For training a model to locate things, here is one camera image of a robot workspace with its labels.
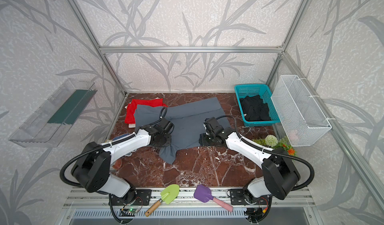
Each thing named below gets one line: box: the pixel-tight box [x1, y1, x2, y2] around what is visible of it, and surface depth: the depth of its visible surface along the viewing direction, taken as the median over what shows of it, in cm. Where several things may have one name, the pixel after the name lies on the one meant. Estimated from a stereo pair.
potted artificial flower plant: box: [251, 134, 298, 156], surface depth 79 cm
